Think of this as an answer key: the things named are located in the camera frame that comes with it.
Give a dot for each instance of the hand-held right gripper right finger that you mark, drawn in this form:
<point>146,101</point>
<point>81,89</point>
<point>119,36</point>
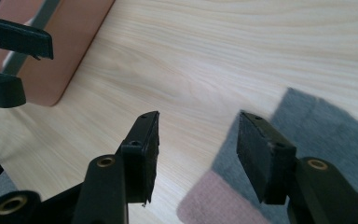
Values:
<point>267,161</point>

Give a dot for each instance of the grey pink fingerless glove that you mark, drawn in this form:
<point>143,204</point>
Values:
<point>323,130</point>

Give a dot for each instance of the pink basin grey rim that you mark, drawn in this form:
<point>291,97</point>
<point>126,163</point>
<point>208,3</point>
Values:
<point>68,46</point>

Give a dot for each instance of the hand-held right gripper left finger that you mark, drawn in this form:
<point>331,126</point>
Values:
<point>141,161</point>

